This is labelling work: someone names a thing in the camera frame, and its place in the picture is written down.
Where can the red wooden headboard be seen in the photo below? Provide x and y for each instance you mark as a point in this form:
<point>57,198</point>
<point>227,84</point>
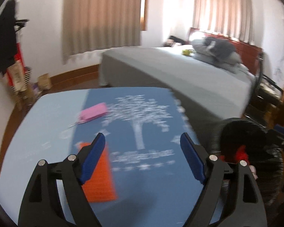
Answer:
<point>246,49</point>

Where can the narrow beige curtain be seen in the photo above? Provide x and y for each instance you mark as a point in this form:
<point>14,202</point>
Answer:
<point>222,11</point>

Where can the red knitted cloth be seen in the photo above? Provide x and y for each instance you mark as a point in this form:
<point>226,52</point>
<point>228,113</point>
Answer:
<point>241,155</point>

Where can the brown paper bag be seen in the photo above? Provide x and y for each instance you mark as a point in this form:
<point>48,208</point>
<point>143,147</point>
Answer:
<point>44,81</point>

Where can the small green item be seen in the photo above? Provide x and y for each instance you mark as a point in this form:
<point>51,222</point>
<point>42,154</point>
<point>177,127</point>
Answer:
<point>186,52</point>

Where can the beige hanging bag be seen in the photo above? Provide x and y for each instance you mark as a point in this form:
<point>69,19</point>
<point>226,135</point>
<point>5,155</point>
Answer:
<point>15,75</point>

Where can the black trash bag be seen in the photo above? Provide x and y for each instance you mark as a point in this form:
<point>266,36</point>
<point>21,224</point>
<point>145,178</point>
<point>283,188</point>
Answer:
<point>269,167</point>

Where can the grey pillow and blanket pile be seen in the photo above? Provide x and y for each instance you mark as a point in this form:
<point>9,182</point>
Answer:
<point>217,49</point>

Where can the orange knitted cloth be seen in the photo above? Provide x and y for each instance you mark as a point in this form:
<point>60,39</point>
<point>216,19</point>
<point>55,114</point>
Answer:
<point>101,182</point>

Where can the red hanging garment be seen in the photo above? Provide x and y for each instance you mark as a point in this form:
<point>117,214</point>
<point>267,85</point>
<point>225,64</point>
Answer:
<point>19,56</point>

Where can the black chair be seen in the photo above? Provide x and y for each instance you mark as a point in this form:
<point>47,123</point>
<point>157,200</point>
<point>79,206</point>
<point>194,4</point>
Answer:
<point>265,92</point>

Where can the dark items on bed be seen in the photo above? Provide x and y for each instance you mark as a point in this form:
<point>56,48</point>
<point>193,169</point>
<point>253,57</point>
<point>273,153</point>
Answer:
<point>174,41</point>

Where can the pink pouch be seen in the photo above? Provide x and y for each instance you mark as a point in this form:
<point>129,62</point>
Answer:
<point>93,112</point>

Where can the blue tree print table mat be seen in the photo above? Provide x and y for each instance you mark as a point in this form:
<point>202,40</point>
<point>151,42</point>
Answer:
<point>144,170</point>

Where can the wooden window frame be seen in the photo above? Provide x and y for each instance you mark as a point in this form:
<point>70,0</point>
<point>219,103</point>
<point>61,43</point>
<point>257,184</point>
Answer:
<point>144,4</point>

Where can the grey bed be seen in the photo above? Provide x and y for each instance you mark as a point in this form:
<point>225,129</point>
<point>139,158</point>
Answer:
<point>168,75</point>

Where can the wide beige curtain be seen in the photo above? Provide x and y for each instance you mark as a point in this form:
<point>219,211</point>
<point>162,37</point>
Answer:
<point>101,16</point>

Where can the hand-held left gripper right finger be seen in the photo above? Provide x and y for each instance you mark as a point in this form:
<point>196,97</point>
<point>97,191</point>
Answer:
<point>192,157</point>

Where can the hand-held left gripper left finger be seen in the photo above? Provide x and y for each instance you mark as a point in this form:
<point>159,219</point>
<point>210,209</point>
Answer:
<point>94,157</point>

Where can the striped bag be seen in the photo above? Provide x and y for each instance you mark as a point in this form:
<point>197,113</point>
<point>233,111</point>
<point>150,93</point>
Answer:
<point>28,78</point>

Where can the black hanging coat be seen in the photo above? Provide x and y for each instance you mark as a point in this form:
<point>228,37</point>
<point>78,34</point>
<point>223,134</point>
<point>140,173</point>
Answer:
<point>4,35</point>

